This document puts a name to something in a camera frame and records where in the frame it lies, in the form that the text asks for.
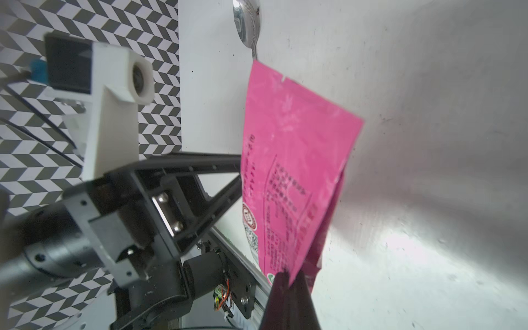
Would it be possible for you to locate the pink tea sachet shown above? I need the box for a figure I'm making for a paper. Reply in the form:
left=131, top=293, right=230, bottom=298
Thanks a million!
left=241, top=61, right=364, bottom=287

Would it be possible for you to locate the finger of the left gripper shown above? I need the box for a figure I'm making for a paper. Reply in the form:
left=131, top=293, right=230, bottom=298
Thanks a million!
left=114, top=152, right=241, bottom=175
left=164, top=175, right=242, bottom=256

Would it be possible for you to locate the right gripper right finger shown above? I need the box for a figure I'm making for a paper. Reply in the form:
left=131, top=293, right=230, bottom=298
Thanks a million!
left=290, top=271, right=320, bottom=330

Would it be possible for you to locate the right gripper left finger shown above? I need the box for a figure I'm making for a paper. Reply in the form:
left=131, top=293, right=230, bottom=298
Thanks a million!
left=259, top=271, right=292, bottom=330

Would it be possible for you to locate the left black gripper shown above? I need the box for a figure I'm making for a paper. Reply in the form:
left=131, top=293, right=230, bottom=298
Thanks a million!
left=1, top=173, right=181, bottom=302

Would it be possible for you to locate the metal spoon patterned handle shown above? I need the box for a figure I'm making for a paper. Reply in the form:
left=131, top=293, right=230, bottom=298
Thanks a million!
left=232, top=0, right=261, bottom=61

